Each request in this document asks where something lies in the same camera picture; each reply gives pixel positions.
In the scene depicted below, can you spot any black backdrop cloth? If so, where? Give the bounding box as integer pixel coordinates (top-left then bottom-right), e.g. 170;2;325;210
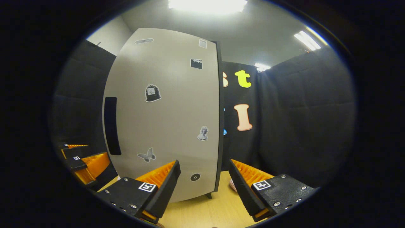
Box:
52;40;357;191

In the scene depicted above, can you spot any black door handle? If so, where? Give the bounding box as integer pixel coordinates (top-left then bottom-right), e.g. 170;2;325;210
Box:
104;97;122;156

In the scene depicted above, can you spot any dark grey cabinet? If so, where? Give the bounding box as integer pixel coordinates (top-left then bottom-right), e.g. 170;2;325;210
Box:
205;40;226;200

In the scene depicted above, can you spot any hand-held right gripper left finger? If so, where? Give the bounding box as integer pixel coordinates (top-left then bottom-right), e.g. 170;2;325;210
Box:
96;160;182;224

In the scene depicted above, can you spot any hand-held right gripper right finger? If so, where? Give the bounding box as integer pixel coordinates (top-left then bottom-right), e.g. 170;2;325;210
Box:
228;159;317;222

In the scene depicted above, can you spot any ceiling light panel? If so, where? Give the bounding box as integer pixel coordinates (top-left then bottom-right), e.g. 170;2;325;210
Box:
167;0;248;15
294;30;322;51
254;62;271;73

